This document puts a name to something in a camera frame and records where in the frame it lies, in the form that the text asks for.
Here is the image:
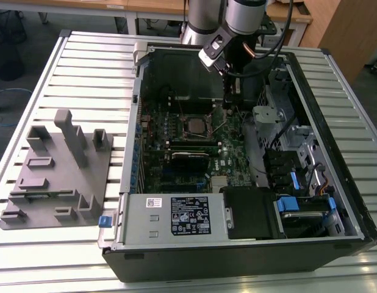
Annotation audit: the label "metal socket cover frame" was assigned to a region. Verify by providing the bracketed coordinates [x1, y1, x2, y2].
[184, 115, 214, 140]

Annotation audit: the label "silver topped CPU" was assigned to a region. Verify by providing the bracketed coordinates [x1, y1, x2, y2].
[188, 118, 208, 134]

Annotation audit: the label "CPU socket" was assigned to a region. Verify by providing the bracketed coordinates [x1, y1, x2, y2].
[182, 114, 216, 142]

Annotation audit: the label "wooden desk white legs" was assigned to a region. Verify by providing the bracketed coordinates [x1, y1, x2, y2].
[127, 0, 314, 46]
[0, 0, 130, 34]

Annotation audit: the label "green motherboard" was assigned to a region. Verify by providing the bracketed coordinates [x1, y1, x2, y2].
[138, 99, 257, 195]

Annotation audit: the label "grey case latch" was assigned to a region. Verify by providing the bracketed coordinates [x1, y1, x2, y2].
[132, 42, 148, 67]

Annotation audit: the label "wooden cabinet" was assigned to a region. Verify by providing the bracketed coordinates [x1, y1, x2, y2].
[300, 0, 377, 85]

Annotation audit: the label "silver drive cage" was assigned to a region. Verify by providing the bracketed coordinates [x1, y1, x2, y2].
[257, 67, 337, 196]

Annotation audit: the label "metal rear port block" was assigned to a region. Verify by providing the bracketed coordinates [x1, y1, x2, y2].
[140, 115, 153, 147]

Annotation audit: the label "black plastic drive bay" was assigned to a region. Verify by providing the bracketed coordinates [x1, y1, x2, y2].
[263, 149, 299, 189]

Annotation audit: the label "black graphics card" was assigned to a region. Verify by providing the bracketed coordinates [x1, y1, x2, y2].
[171, 151, 211, 175]

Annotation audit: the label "silver chipset heat sink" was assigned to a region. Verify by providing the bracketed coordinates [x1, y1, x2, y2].
[210, 175, 231, 188]

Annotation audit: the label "blue disk carrier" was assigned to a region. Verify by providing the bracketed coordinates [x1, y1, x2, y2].
[275, 196, 336, 220]

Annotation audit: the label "black plastic shroud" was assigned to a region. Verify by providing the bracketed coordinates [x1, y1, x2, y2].
[221, 186, 286, 241]

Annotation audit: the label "black hard disk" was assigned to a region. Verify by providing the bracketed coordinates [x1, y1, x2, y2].
[281, 211, 326, 238]

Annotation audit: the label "silver power supply box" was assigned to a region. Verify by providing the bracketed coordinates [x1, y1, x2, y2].
[113, 192, 234, 245]

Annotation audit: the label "black PC case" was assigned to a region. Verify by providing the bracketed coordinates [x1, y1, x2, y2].
[96, 41, 377, 283]

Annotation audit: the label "grey parts rack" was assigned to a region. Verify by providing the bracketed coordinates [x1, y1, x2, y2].
[0, 109, 115, 231]

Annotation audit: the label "black office chair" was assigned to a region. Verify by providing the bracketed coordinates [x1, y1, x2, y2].
[0, 9, 27, 82]

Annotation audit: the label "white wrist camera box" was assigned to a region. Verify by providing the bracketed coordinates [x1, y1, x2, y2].
[198, 32, 232, 73]

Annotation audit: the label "black side camera mount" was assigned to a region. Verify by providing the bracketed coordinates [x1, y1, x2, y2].
[257, 16, 279, 46]

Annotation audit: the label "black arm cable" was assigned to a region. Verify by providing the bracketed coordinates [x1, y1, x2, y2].
[226, 0, 295, 77]

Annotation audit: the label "silver metal bracket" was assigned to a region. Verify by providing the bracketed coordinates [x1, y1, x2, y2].
[252, 105, 284, 126]

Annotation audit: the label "thick black cable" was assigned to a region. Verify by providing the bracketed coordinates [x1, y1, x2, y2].
[269, 111, 299, 152]

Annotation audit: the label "coloured wire bundle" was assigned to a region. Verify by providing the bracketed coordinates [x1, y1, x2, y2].
[316, 179, 331, 196]

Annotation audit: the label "blue floor cable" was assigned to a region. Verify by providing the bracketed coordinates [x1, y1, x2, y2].
[0, 87, 34, 128]

